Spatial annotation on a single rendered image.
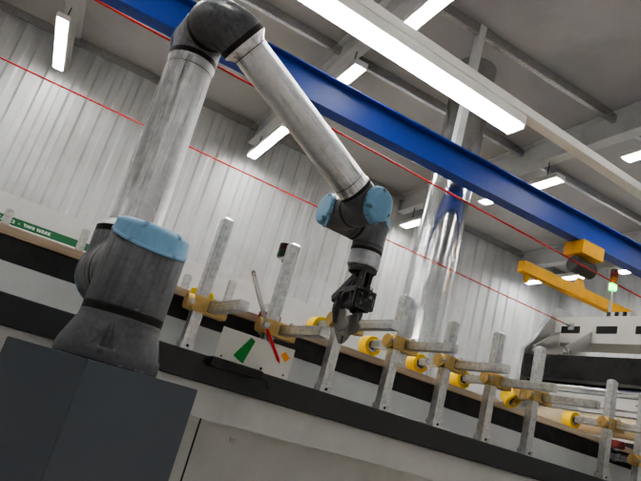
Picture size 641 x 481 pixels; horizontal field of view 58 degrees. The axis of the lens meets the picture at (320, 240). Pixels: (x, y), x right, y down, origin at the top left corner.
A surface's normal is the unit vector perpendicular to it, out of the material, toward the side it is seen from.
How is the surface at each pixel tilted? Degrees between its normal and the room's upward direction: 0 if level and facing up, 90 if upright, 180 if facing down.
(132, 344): 70
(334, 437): 90
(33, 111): 90
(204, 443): 90
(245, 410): 90
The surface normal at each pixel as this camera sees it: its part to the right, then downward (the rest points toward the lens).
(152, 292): 0.71, -0.02
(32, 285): 0.49, -0.13
